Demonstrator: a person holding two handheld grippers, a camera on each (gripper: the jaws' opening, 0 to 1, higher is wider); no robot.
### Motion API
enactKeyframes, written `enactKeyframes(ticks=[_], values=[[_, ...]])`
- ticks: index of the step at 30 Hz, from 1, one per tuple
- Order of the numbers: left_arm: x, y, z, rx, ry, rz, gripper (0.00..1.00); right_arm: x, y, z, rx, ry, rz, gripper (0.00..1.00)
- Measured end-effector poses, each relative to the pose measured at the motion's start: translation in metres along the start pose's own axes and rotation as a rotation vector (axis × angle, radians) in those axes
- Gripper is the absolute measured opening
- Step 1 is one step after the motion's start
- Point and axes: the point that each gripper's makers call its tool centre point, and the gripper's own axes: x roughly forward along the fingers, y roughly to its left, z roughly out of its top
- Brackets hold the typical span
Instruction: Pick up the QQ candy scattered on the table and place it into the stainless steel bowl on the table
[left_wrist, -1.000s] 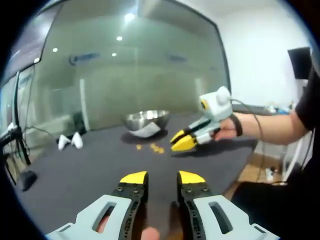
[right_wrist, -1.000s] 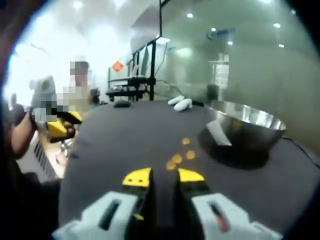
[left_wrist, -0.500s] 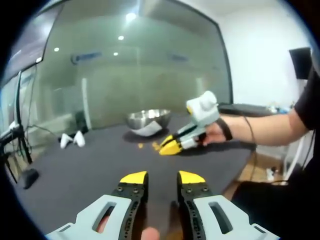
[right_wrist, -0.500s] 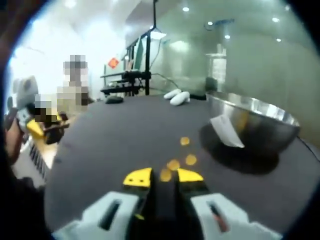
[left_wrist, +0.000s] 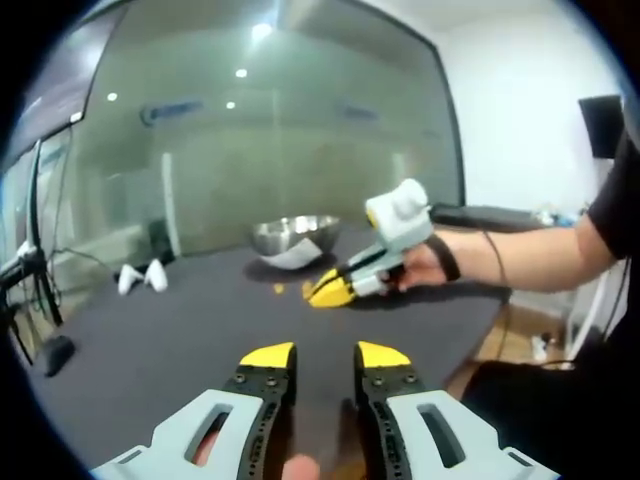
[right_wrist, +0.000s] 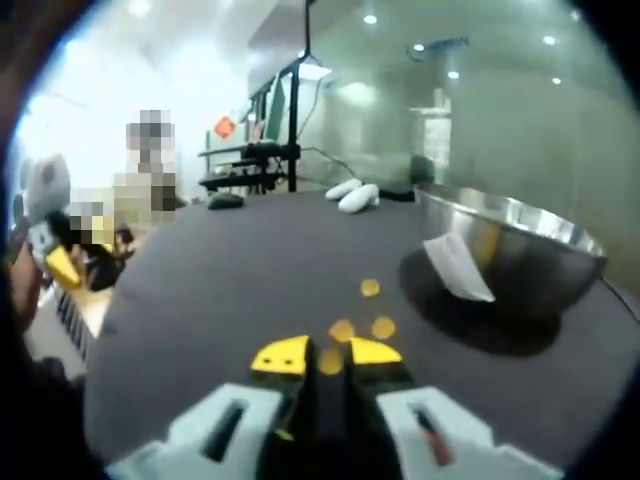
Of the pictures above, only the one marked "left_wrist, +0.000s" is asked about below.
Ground yellow QQ candies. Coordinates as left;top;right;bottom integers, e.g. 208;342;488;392
272;282;315;297

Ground stainless steel bowl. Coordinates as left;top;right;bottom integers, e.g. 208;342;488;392
251;214;342;272

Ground person's right hand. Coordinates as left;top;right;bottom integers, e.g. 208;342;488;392
382;238;459;294

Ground person's left hand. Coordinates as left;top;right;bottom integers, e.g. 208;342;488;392
283;453;321;480

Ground person's dark trouser legs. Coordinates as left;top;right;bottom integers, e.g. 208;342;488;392
458;333;640;480

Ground black chair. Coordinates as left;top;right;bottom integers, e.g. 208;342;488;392
148;218;177;264

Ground person's black shirt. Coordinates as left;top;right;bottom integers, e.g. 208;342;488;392
586;133;640;262

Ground black monitor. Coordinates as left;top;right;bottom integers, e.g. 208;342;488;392
578;94;624;159

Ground black tripod stand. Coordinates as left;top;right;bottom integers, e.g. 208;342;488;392
0;139;64;327

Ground black wrist strap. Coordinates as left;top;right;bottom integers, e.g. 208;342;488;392
424;234;462;282

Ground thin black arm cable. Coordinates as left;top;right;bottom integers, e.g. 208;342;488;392
480;228;512;287

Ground white table frame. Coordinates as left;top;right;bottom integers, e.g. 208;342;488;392
566;269;617;362

